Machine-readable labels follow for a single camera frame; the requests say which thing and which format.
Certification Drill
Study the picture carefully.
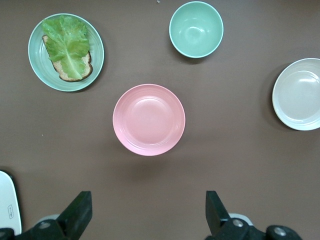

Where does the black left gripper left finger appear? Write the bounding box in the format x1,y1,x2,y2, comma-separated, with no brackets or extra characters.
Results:
0,191,93,240

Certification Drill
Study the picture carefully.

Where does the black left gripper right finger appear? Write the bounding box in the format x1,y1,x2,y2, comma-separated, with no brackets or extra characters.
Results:
204,190,305,240

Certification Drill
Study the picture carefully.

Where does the pink shallow plate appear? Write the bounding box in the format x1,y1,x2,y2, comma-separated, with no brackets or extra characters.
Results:
112,83,186,157

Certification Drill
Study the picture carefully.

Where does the white toaster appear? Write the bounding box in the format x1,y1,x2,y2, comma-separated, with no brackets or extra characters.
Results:
0,170,23,236

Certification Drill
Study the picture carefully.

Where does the beige shallow plate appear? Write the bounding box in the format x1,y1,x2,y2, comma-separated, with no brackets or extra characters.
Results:
271,57,320,132

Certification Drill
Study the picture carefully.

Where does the toasted bread slice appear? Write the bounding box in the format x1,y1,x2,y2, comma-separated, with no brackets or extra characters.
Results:
41,34,94,82

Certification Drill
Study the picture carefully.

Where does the green plate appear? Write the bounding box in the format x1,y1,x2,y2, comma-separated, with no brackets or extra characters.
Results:
27,13,105,92

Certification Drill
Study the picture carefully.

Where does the green lettuce leaf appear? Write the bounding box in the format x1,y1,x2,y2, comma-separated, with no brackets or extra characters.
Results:
41,14,91,80

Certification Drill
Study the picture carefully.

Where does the small green bowl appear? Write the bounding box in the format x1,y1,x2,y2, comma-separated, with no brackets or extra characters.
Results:
168,1,224,59

